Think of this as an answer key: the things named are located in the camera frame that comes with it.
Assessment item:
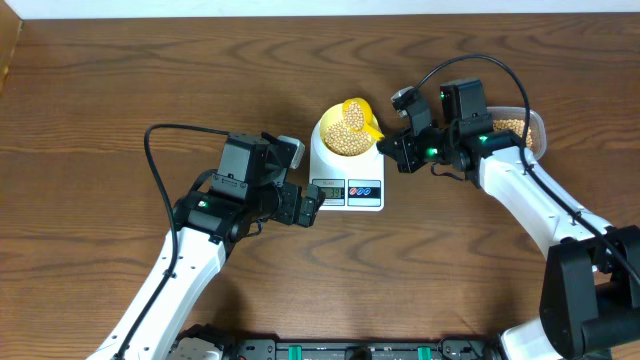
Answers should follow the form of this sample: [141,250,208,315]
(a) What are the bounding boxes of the yellow measuring scoop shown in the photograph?
[342,98,384,141]

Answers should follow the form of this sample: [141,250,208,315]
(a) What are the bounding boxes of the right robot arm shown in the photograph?
[378,79,639,359]

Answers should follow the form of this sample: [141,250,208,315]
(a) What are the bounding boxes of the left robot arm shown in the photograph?
[92,133,325,359]

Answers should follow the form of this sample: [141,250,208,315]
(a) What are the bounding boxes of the white digital kitchen scale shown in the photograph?
[309,119,385,212]

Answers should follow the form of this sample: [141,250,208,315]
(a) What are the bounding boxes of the soybeans in yellow bowl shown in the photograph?
[324,121,373,156]

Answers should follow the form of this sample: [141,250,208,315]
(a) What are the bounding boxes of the pile of soybeans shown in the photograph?
[493,119,534,149]

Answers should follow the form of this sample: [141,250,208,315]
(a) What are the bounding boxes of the clear plastic container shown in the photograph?
[488,106,547,160]

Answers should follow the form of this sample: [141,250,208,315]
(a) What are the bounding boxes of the right black camera cable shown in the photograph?
[412,53,640,289]

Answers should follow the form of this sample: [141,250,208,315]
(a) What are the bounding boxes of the black camera cable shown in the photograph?
[112,123,231,360]
[412,53,640,289]

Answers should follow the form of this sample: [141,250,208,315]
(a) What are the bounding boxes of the left black camera cable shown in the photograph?
[112,123,231,360]

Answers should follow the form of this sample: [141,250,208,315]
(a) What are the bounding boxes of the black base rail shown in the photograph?
[169,323,506,360]

